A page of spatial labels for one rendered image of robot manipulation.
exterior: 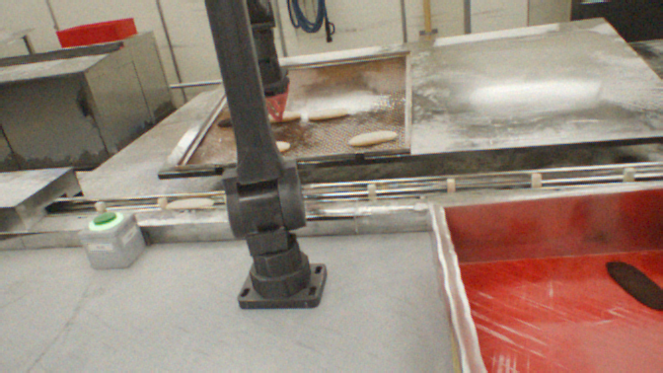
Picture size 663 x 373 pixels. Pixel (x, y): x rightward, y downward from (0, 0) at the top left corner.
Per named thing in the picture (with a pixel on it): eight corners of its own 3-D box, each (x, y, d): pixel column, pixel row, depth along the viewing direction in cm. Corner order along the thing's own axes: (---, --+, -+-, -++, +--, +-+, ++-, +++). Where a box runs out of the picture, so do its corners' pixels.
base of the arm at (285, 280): (237, 309, 71) (318, 308, 69) (224, 262, 68) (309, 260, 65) (255, 272, 79) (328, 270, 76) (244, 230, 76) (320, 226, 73)
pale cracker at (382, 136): (349, 148, 101) (348, 143, 101) (348, 138, 105) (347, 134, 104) (398, 140, 101) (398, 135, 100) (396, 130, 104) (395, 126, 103)
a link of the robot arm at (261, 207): (253, 265, 69) (290, 259, 69) (236, 201, 65) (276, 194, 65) (256, 232, 77) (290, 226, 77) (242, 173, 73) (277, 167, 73)
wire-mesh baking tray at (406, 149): (176, 172, 107) (174, 166, 106) (240, 75, 146) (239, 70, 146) (410, 154, 96) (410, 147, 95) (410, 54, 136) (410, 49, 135)
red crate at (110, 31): (60, 48, 400) (53, 32, 395) (84, 40, 432) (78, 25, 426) (118, 39, 392) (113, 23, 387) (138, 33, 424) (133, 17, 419)
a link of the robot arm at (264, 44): (244, 36, 104) (270, 31, 103) (245, 26, 109) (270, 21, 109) (253, 67, 107) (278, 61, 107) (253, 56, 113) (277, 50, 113)
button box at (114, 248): (95, 286, 89) (72, 234, 84) (118, 261, 96) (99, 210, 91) (136, 285, 87) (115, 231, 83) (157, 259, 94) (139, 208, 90)
